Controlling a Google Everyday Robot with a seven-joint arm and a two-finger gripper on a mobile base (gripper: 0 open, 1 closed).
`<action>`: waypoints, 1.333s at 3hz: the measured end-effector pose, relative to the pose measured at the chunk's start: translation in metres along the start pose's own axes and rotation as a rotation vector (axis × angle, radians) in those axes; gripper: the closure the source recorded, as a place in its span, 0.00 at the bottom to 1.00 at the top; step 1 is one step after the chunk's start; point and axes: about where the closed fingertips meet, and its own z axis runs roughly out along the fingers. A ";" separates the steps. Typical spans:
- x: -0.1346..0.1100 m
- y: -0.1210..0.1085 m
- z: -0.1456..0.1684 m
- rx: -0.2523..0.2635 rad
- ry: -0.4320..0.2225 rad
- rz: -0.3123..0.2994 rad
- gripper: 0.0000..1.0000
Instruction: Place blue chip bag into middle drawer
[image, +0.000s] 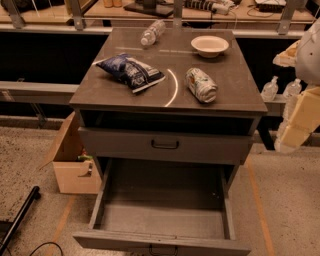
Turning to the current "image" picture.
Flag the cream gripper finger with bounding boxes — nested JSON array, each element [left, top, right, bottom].
[[273, 40, 300, 67], [274, 86, 320, 153]]

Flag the blue chip bag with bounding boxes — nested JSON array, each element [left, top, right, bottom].
[[95, 53, 166, 93]]

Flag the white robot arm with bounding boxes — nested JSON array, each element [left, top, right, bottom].
[[273, 19, 320, 153]]

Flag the grey drawer cabinet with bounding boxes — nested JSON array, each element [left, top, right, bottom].
[[69, 27, 269, 168]]

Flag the open grey drawer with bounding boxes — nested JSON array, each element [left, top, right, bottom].
[[73, 159, 250, 256]]

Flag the closed grey upper drawer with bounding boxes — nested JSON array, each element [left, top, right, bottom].
[[78, 127, 252, 165]]

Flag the clear sanitizer bottle right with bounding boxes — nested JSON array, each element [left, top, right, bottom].
[[283, 78, 302, 100]]

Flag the clear sanitizer bottle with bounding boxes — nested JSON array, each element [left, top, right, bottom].
[[283, 78, 302, 100], [261, 76, 278, 102]]

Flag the clear sanitizer bottle left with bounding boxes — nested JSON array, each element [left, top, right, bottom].
[[261, 76, 278, 102]]

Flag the white paper bowl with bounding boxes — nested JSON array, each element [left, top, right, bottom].
[[191, 36, 229, 58]]

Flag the power strip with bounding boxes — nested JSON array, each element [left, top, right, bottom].
[[184, 0, 233, 15]]

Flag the green white soda can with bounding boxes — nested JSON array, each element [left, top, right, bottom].
[[185, 68, 218, 103]]

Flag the clear plastic water bottle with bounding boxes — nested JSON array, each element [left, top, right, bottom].
[[140, 20, 166, 46]]

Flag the black monitor base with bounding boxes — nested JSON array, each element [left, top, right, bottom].
[[124, 0, 173, 18]]

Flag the green item in box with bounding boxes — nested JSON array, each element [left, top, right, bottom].
[[77, 151, 93, 162]]

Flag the cardboard box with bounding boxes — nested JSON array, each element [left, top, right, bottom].
[[39, 112, 101, 194]]

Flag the black pole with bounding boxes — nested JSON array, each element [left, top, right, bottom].
[[0, 186, 41, 256]]

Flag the black floor cable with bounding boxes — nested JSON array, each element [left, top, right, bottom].
[[27, 241, 65, 256]]

